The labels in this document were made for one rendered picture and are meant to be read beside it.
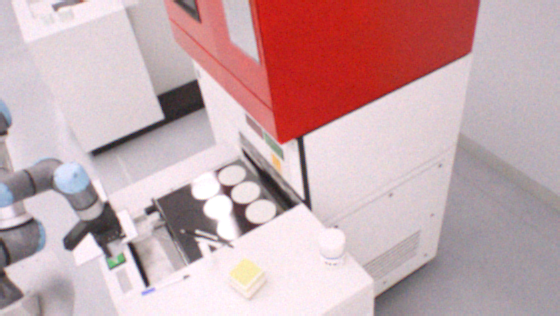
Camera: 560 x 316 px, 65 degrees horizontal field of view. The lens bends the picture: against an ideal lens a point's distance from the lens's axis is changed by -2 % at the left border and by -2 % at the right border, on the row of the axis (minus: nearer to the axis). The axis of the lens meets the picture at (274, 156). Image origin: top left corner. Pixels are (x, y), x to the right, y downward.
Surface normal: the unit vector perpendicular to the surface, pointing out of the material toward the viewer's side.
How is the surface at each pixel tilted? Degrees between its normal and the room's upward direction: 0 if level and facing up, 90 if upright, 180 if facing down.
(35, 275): 0
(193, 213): 0
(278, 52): 90
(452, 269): 0
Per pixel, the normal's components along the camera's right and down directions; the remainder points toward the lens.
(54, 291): -0.13, -0.74
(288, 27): 0.50, 0.53
